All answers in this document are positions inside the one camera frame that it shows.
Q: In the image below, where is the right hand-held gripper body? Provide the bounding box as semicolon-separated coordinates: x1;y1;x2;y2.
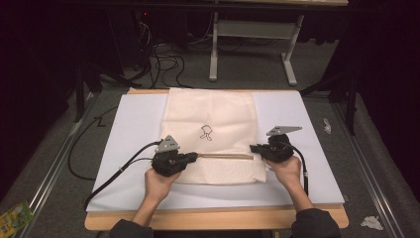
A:
260;125;303;164

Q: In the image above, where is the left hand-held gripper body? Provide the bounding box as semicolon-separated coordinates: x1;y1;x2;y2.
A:
151;134;192;178

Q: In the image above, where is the cream cloth tote bag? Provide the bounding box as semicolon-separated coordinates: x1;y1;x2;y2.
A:
159;86;268;185

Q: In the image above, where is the person's left hand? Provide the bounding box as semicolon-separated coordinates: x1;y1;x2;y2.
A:
144;168;183;203

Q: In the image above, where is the person's right hand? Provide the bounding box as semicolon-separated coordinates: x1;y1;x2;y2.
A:
262;155;303;190

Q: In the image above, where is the white table cover board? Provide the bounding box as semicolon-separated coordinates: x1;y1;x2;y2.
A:
86;90;346;213

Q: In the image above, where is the dark metal stand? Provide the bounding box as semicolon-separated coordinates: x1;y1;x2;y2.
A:
299;63;361;137
72;60;133;124

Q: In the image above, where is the large crumpled white paper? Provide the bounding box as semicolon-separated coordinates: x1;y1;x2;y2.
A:
360;215;384;231

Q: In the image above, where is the green printed packet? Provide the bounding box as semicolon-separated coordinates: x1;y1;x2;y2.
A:
0;199;36;238

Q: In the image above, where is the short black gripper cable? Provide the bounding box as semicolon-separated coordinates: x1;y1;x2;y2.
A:
289;144;310;196

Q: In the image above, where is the thick black gripper cable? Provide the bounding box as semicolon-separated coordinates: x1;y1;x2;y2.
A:
82;140;163;211

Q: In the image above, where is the aluminium floor rail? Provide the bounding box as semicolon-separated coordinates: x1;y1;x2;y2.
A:
18;91;102;238
331;102;399;238

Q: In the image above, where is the thin black floor cable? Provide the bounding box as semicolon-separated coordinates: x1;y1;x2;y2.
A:
67;104;119;181

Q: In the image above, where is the tangle of black cables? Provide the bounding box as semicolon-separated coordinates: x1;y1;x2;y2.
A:
131;19;194;89

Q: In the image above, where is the grey metal desk frame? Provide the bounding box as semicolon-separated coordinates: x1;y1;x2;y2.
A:
208;12;305;87

